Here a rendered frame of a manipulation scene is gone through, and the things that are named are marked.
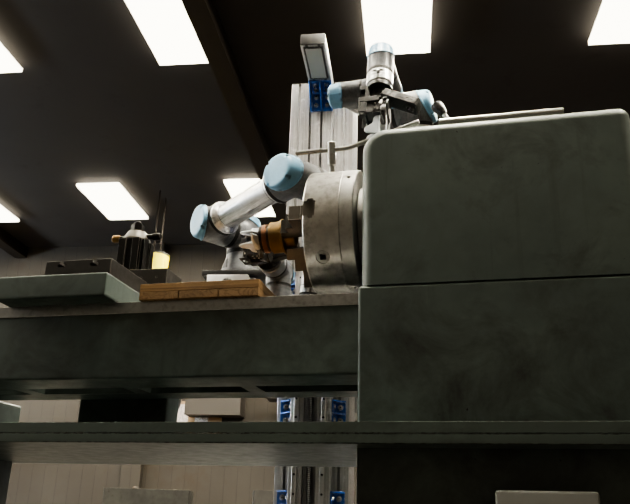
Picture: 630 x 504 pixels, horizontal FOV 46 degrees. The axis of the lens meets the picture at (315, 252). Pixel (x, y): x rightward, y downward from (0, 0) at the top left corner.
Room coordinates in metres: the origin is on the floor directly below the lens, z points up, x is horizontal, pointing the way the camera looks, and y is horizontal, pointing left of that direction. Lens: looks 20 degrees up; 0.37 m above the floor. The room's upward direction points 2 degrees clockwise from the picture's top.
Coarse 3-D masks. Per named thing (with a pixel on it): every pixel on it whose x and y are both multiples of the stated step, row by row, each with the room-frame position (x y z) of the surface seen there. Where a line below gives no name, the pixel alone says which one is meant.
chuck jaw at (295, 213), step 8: (312, 200) 1.66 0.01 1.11; (296, 208) 1.68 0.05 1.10; (304, 208) 1.66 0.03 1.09; (312, 208) 1.66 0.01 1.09; (288, 216) 1.69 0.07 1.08; (296, 216) 1.68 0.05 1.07; (288, 224) 1.73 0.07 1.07; (296, 224) 1.71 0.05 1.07; (280, 232) 1.77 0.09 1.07; (288, 232) 1.76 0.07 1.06; (296, 232) 1.76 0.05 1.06
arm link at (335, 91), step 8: (360, 80) 1.91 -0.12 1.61; (328, 88) 1.94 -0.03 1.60; (336, 88) 1.93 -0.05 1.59; (344, 88) 1.92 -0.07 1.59; (352, 88) 1.91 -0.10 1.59; (328, 96) 1.95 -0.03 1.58; (336, 96) 1.93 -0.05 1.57; (344, 96) 1.93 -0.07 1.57; (352, 96) 1.92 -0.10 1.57; (360, 96) 1.92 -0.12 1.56; (336, 104) 1.95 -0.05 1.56; (344, 104) 1.95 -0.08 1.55; (352, 104) 1.95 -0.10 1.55
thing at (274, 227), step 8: (272, 224) 1.80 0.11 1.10; (280, 224) 1.79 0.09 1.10; (264, 232) 1.80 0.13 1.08; (272, 232) 1.79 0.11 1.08; (264, 240) 1.81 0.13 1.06; (272, 240) 1.80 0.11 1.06; (280, 240) 1.79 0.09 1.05; (288, 240) 1.81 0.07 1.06; (296, 240) 1.85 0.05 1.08; (264, 248) 1.82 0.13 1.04; (272, 248) 1.82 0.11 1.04; (280, 248) 1.82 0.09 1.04
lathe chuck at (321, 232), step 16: (320, 176) 1.69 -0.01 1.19; (336, 176) 1.68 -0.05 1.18; (304, 192) 1.67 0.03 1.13; (320, 192) 1.65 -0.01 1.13; (336, 192) 1.64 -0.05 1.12; (320, 208) 1.65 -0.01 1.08; (336, 208) 1.64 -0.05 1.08; (304, 224) 1.66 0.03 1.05; (320, 224) 1.65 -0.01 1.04; (336, 224) 1.64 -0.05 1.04; (304, 240) 1.67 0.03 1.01; (320, 240) 1.66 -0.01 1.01; (336, 240) 1.66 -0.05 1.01; (336, 256) 1.68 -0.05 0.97; (320, 272) 1.72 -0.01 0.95; (336, 272) 1.71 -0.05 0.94; (320, 288) 1.78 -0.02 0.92; (336, 288) 1.78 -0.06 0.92
